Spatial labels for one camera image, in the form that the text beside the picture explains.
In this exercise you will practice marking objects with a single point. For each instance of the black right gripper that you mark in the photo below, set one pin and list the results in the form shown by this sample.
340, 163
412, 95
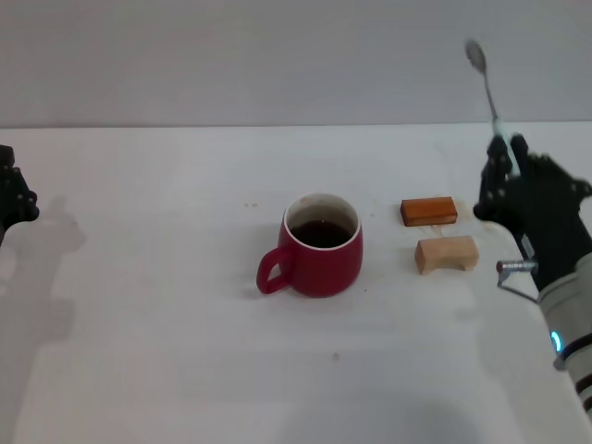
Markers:
550, 231

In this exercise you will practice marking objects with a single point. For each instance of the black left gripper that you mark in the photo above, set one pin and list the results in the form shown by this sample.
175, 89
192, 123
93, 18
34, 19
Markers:
7, 208

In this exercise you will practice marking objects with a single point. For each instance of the red ceramic coffee cup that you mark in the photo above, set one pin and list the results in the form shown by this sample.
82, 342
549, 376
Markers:
324, 273

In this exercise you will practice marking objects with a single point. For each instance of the light wooden spoon rest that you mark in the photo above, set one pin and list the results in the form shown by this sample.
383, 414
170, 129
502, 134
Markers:
444, 252

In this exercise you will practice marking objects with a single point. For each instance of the dark orange wooden block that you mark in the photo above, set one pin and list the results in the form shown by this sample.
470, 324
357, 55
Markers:
427, 210

